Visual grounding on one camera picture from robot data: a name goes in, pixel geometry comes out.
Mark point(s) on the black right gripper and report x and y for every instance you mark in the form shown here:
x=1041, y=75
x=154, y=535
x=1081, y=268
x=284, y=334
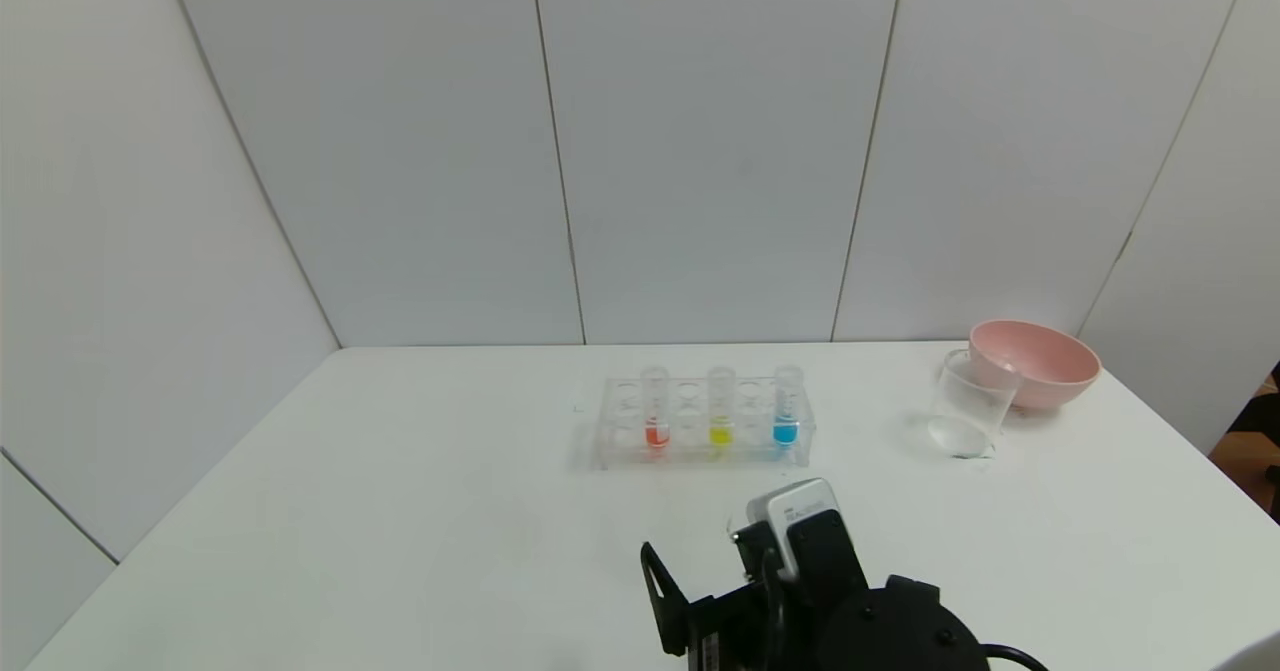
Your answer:
x=700, y=623

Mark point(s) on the test tube with red pigment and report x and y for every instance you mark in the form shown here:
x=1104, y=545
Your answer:
x=656, y=435

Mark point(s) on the test tube with blue pigment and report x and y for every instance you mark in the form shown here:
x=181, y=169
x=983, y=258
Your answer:
x=786, y=434

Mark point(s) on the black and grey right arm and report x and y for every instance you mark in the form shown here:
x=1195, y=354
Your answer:
x=900, y=631

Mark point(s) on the clear plastic test tube rack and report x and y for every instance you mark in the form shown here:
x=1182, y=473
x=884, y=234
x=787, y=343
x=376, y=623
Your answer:
x=690, y=451

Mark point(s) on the test tube with yellow pigment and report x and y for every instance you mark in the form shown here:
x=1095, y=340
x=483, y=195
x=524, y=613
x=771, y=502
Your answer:
x=721, y=435

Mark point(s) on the clear glass beaker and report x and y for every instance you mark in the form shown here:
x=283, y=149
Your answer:
x=965, y=411

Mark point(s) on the pink bowl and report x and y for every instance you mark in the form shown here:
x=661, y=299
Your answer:
x=1050, y=371

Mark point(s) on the dark object beyond table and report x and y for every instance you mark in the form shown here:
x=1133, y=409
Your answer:
x=1262, y=411

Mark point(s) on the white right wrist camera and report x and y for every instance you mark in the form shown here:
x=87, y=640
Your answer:
x=800, y=516

